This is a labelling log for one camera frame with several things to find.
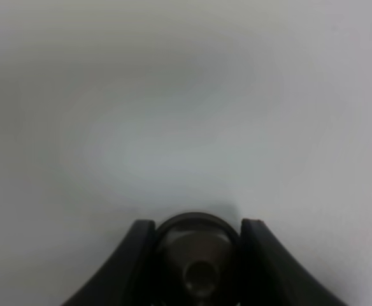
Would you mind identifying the small grey coffee capsule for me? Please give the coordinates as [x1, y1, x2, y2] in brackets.
[151, 212, 241, 305]

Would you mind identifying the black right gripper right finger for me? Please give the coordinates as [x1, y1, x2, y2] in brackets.
[240, 219, 345, 306]

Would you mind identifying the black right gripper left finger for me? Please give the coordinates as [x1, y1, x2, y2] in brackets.
[64, 220, 155, 305]

